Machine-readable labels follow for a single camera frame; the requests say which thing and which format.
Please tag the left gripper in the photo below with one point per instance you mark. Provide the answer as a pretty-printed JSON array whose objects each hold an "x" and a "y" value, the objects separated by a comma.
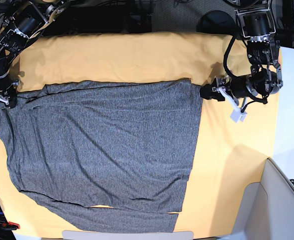
[{"x": 224, "y": 88}]

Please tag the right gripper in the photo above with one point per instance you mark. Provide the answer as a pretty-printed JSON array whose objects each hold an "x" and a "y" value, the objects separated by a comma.
[{"x": 8, "y": 91}]

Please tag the grey long-sleeve T-shirt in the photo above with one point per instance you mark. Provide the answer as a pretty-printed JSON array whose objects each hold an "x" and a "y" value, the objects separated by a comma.
[{"x": 104, "y": 156}]

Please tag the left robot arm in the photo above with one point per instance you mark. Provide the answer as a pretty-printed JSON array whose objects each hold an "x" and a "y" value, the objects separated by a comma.
[{"x": 254, "y": 25}]

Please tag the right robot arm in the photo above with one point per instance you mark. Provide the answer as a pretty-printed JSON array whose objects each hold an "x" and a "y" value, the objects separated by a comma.
[{"x": 25, "y": 27}]

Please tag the yellow table cloth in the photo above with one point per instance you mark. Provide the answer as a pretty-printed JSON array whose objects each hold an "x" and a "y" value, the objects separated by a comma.
[{"x": 229, "y": 156}]

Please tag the black round base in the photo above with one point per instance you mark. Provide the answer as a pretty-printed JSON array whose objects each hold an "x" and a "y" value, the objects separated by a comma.
[{"x": 216, "y": 22}]

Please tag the red clamp left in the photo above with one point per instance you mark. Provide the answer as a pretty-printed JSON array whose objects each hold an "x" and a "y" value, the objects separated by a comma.
[{"x": 10, "y": 226}]

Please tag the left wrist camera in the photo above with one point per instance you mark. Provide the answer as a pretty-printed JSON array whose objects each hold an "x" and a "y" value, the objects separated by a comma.
[{"x": 238, "y": 116}]

